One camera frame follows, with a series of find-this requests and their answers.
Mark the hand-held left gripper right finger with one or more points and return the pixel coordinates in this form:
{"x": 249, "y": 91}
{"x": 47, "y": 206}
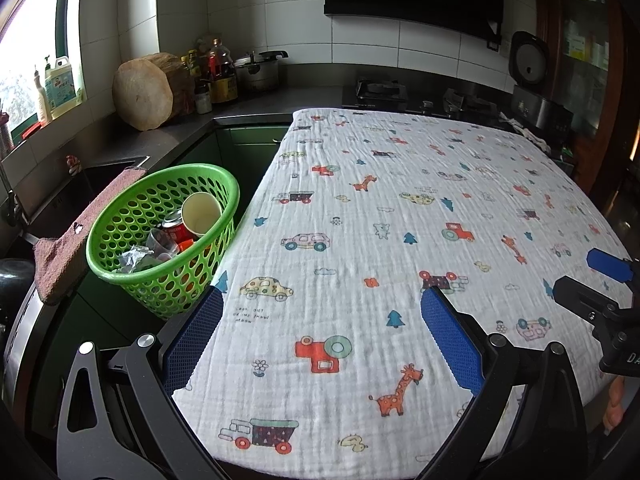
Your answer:
{"x": 450, "y": 345}

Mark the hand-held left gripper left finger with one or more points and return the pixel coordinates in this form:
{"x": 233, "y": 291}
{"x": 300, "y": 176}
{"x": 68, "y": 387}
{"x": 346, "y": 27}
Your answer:
{"x": 192, "y": 340}

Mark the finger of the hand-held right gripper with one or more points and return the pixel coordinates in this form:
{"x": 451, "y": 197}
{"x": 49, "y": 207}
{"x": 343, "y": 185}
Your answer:
{"x": 575, "y": 292}
{"x": 607, "y": 262}

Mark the clear plastic cup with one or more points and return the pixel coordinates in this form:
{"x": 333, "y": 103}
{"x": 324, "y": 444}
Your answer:
{"x": 162, "y": 245}

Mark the red drink can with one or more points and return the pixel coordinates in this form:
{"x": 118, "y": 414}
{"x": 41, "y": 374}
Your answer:
{"x": 180, "y": 232}

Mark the paper cup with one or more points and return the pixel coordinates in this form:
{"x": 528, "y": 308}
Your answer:
{"x": 200, "y": 212}

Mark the green plastic basket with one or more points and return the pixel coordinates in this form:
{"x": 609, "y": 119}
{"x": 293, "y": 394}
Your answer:
{"x": 93, "y": 245}

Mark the person's right hand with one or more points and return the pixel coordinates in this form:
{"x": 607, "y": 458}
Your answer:
{"x": 615, "y": 405}

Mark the printed white tablecloth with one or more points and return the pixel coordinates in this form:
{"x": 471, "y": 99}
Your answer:
{"x": 350, "y": 260}

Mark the white rag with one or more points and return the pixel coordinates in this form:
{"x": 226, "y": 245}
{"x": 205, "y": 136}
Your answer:
{"x": 535, "y": 137}

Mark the wooden glass-door cabinet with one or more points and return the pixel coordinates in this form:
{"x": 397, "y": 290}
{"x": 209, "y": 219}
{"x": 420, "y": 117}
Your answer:
{"x": 620, "y": 110}

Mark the brown towel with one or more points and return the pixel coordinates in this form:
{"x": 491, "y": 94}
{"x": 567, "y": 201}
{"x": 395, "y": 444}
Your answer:
{"x": 60, "y": 260}

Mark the kitchen sink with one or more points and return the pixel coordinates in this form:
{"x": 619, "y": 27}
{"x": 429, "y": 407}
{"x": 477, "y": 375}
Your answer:
{"x": 95, "y": 180}

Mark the green lower cabinets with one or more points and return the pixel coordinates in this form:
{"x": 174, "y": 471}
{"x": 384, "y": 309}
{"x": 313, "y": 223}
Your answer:
{"x": 250, "y": 160}

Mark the small red white figure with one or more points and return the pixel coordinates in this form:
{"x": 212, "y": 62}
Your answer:
{"x": 73, "y": 165}

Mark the black rice cooker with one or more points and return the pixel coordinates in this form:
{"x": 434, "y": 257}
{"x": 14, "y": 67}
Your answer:
{"x": 530, "y": 60}

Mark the metal faucet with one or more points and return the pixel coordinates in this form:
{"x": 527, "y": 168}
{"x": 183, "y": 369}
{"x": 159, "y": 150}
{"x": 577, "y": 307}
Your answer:
{"x": 12, "y": 210}

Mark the small white jar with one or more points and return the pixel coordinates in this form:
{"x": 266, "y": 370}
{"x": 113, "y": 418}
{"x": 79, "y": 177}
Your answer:
{"x": 203, "y": 100}

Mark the round wooden chopping block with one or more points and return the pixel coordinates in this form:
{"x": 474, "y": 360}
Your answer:
{"x": 142, "y": 92}

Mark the cooking oil bottle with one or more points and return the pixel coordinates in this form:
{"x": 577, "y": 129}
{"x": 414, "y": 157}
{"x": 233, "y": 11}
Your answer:
{"x": 222, "y": 85}

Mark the black gas stove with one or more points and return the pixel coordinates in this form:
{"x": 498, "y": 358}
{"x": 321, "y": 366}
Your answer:
{"x": 380, "y": 91}

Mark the steel pot with lid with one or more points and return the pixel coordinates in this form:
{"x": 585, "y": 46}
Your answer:
{"x": 255, "y": 77}

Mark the green-capped sauce bottle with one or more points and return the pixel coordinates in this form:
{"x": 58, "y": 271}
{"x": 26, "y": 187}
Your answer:
{"x": 193, "y": 65}

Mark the small white bottle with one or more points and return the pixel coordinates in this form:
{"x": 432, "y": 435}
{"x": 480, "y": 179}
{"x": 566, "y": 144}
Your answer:
{"x": 42, "y": 105}

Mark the white detergent jug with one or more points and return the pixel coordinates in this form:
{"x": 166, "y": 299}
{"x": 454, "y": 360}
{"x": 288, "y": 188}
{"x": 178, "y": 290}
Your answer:
{"x": 62, "y": 90}

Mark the window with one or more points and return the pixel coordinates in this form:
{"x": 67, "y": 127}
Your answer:
{"x": 25, "y": 35}

